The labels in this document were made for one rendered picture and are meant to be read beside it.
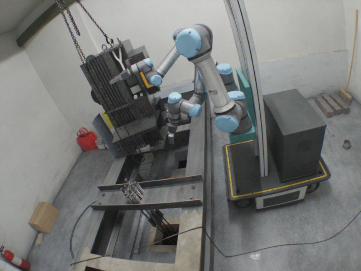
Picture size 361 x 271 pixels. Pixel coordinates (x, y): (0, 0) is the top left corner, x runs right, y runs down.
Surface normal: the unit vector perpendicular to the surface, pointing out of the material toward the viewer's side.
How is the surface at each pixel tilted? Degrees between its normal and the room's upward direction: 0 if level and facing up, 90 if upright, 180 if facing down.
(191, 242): 0
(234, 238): 0
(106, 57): 90
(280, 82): 90
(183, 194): 0
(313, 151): 90
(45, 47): 90
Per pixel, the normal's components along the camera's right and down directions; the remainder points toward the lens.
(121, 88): 0.15, 0.55
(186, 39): -0.51, 0.55
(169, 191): -0.33, -0.76
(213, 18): -0.10, 0.62
